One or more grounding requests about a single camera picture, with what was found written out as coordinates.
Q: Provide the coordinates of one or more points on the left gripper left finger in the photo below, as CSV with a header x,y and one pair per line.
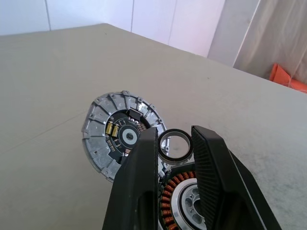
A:
x,y
134,182

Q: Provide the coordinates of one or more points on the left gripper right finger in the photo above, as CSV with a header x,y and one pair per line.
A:
x,y
220,182

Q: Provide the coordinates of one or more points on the silver motor lid circuit board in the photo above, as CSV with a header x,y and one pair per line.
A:
x,y
96,143

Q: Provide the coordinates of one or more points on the motor housing with copper windings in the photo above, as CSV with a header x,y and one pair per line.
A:
x,y
168,194

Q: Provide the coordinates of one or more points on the orange bag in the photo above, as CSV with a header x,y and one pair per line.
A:
x,y
287,79

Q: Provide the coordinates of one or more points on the beige curtain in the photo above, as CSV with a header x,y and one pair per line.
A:
x,y
275,36

